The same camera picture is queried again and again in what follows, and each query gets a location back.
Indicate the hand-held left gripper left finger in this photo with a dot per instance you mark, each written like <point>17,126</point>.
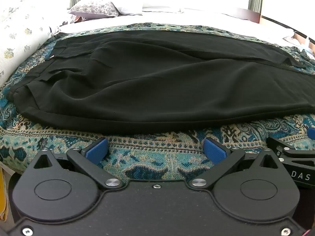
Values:
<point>96,151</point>

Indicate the black pants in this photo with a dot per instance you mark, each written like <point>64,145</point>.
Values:
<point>147,78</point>

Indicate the teal patterned blanket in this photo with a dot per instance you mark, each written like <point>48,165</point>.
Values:
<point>152,152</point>

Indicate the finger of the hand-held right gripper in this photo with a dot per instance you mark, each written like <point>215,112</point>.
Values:
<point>312,132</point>
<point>283,145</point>

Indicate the white bed sheet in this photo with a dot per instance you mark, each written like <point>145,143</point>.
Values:
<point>196,19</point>

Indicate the crumpled patterned cloth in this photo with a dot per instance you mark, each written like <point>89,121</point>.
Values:
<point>75,19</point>

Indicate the grey floral pillow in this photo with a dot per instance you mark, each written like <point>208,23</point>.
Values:
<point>93,8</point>

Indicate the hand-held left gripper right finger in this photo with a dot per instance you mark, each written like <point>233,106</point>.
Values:
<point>214,152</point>

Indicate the yellow fabric item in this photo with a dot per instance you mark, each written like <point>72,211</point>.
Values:
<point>3,196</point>

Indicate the white floral bolster pillow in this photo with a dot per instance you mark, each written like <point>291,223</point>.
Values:
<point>19,34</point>

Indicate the brown wooden headboard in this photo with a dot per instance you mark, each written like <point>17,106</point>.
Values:
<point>246,14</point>

